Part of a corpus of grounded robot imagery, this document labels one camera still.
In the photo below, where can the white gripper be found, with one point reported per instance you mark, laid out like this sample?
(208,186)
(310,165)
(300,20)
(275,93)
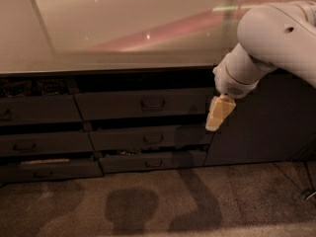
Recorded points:
(229,81)

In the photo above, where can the grey drawer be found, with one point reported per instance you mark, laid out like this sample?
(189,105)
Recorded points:
(38,110)
(57,171)
(150,136)
(44,143)
(152,161)
(143,104)

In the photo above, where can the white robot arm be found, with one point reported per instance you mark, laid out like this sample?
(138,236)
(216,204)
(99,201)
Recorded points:
(270,36)

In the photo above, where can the snack bags in left drawer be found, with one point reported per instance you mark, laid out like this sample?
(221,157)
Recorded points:
(32,87)

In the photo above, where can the grey cabinet door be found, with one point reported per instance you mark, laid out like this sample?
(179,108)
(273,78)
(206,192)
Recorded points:
(277,122)

